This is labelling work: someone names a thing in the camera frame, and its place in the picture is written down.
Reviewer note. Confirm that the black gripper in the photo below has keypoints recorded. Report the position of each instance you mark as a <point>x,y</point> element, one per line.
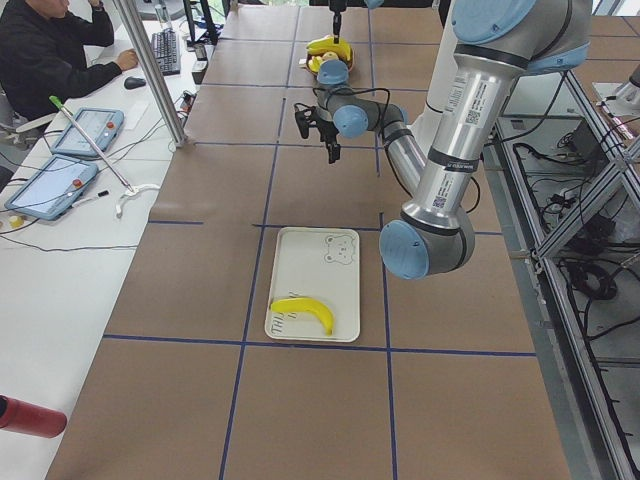
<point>327,131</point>

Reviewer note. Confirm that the yellow banana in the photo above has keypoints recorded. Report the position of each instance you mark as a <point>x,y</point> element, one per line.
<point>306,305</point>
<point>321,46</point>
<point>314,63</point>

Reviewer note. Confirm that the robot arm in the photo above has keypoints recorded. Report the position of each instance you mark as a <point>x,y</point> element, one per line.
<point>338,7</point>
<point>494,44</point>

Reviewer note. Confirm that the woven wicker basket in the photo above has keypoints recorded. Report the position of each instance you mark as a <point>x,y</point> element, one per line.
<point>350,62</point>

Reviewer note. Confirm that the black keyboard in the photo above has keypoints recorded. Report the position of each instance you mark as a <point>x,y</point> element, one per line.
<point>165,48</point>

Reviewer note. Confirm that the white bear tray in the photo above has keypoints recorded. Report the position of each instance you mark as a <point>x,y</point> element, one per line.
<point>321,263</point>

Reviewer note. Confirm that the black computer mouse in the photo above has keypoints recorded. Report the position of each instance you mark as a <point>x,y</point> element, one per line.
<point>131,83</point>

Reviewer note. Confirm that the far blue teach pendant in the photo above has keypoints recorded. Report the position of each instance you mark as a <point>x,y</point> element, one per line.
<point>102,125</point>

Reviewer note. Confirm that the blue teach pendant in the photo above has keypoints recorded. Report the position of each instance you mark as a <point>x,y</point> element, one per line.
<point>102,125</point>
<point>50,192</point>

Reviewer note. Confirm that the black marker pen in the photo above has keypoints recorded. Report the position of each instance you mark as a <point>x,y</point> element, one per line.
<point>91,198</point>

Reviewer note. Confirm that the person in black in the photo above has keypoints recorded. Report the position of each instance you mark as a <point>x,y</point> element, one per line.
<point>42,54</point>

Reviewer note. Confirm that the near blue teach pendant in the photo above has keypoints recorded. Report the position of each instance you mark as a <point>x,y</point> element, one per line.
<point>50,192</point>

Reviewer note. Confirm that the yellow tape roll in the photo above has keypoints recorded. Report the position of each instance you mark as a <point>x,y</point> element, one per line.
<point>16,221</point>

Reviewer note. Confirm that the red bottle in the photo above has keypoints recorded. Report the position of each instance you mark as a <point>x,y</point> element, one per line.
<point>26,418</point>

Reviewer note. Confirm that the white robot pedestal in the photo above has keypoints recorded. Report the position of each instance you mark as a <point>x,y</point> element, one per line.
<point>435,100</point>

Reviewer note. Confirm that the aluminium frame post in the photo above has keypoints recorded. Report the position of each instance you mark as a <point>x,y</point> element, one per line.
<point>139,33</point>

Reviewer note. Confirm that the metal rod green handle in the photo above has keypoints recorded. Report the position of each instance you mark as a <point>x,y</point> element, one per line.
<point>56,102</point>

